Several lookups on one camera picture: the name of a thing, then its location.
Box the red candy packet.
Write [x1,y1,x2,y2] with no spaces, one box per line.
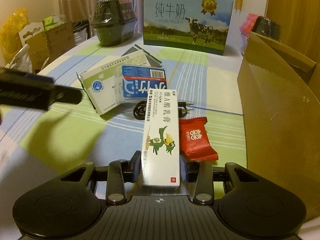
[179,116,219,162]

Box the white ointment box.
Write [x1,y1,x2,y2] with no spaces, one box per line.
[139,89,180,189]

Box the silver green foil pouch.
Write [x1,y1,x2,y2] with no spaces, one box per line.
[78,46,162,115]

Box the black audio cable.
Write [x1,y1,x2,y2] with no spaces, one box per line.
[132,100,195,121]

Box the blue blister pack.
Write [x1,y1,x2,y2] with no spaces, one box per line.
[114,65,167,105]

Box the silver crumpled bag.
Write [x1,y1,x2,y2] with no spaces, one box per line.
[6,44,34,74]

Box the checked tablecloth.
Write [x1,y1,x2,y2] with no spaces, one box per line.
[0,32,251,230]

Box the yellow plastic bag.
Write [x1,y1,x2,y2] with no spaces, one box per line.
[1,8,29,63]

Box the dark wrapped bowl left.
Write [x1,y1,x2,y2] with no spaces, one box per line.
[91,0,137,47]

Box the dark wrapped bowl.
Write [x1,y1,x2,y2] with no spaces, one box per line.
[91,0,137,47]
[252,16,281,42]

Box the brown cardboard box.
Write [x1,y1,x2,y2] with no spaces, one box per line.
[237,33,320,221]

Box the blue milk carton box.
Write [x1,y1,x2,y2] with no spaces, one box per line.
[143,0,233,55]

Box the red box behind bowl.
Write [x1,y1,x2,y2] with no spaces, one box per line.
[239,13,259,37]

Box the dark wrapped bowl right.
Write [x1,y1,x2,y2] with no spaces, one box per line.
[252,16,281,42]

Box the wooden door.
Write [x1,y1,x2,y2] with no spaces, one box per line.
[266,0,319,63]

